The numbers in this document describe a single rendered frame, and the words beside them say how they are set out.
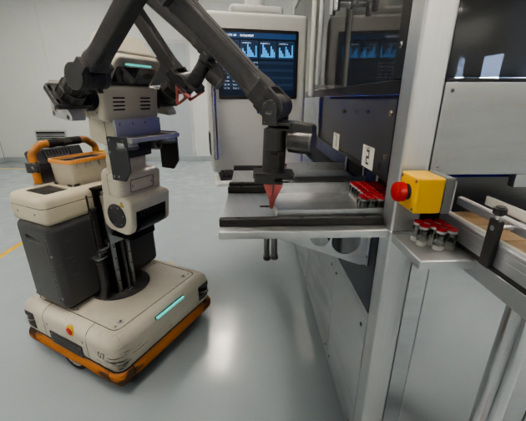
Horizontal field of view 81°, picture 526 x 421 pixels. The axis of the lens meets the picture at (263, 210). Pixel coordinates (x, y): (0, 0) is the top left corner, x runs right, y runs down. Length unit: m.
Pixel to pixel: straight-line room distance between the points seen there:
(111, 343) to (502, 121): 1.42
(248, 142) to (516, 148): 1.17
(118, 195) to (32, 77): 6.15
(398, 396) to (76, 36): 6.82
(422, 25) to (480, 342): 0.81
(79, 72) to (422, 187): 0.94
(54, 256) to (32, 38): 6.09
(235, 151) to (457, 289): 1.18
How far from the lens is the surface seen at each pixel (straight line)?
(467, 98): 0.78
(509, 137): 0.84
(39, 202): 1.47
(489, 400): 0.85
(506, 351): 0.77
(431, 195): 0.67
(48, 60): 7.22
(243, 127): 1.65
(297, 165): 1.35
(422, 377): 1.10
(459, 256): 0.73
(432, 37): 0.74
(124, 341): 1.45
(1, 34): 7.65
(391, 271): 0.83
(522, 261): 0.64
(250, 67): 0.77
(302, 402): 1.50
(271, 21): 1.71
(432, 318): 0.96
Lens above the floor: 1.17
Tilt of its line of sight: 20 degrees down
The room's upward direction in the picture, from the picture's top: straight up
